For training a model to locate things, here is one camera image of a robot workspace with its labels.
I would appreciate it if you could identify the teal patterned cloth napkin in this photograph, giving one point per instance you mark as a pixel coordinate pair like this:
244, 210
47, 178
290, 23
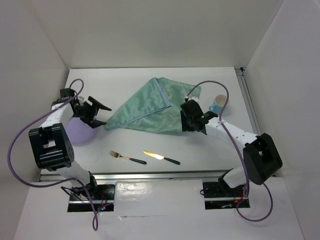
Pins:
154, 108

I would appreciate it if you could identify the gold knife green handle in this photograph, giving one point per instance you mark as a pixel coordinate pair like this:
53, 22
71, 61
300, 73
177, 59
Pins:
160, 157

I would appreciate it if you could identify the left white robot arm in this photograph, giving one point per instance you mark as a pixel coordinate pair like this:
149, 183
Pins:
51, 146

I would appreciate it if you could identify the right side aluminium rail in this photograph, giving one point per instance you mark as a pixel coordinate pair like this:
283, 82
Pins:
240, 75

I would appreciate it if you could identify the aluminium rail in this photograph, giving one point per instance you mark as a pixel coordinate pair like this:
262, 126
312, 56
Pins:
240, 75
155, 176

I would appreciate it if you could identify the lilac plastic plate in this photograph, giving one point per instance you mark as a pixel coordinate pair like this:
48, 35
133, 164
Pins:
79, 133

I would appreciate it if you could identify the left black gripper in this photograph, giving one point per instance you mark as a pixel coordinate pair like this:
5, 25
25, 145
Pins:
93, 109

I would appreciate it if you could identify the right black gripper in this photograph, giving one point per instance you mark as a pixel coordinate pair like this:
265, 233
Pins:
185, 125

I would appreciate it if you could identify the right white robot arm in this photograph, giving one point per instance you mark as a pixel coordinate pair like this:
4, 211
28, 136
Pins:
260, 158

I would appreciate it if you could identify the light blue mug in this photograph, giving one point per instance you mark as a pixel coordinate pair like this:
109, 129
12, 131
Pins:
218, 104

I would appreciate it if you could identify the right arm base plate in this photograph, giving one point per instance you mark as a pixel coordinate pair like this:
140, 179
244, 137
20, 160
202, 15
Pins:
217, 197

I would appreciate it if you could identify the gold fork green handle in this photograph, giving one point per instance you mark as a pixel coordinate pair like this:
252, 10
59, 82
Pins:
118, 155

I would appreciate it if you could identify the front aluminium rail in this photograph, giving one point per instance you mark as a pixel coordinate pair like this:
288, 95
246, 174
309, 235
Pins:
155, 176

